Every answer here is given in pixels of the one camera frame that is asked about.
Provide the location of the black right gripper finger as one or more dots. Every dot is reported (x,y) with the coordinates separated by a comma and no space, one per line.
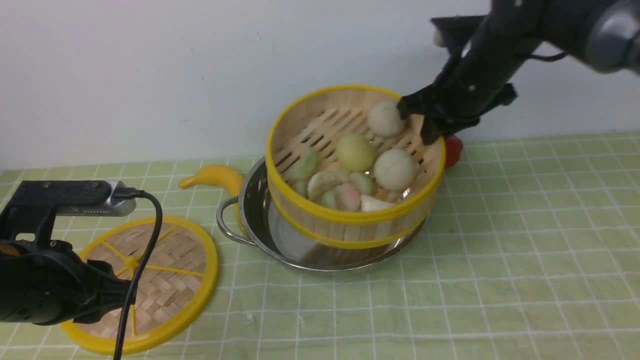
(436,127)
(420,103)

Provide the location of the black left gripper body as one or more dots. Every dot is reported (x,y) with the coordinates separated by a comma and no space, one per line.
(89,289)

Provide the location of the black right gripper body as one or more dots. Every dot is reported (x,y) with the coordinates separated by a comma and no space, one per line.
(471,82)

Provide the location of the woven bamboo steamer lid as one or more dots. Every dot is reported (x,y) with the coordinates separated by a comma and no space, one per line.
(176,284)

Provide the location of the bamboo steamer basket yellow rim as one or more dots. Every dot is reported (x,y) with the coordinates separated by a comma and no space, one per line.
(316,121)

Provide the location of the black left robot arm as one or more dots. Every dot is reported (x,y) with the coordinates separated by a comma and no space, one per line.
(50,285)

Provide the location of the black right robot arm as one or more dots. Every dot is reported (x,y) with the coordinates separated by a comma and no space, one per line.
(602,34)

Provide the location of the stainless steel pot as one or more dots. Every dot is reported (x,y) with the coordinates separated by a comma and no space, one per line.
(265,229)

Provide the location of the red bell pepper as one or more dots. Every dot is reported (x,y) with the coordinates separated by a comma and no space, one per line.
(453,149)

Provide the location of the white bun upper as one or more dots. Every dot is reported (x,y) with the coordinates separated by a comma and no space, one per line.
(384,119)

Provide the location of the white bun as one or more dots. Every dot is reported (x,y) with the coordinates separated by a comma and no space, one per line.
(384,119)
(395,170)

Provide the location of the white bun lower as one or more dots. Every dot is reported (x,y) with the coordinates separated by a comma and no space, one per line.
(395,170)

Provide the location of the yellow-green bun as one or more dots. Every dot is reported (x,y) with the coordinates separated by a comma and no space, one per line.
(355,153)

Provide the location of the white dumpling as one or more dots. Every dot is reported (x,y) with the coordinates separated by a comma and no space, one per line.
(372,204)

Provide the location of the pink dumpling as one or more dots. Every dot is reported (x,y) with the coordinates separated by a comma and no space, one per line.
(347,198)

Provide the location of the pale dumpling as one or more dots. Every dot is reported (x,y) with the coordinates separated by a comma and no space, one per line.
(324,181)

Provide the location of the green dumpling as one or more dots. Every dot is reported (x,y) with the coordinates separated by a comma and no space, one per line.
(304,168)

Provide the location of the yellow banana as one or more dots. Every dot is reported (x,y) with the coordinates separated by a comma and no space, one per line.
(216,175)

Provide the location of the green checkered tablecloth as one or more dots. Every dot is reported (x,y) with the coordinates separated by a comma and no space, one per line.
(531,252)

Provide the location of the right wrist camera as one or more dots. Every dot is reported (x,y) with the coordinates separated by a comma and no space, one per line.
(455,32)

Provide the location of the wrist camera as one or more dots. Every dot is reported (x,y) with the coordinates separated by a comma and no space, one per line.
(455,32)
(35,205)

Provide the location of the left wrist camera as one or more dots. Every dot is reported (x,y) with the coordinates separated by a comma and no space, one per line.
(35,205)

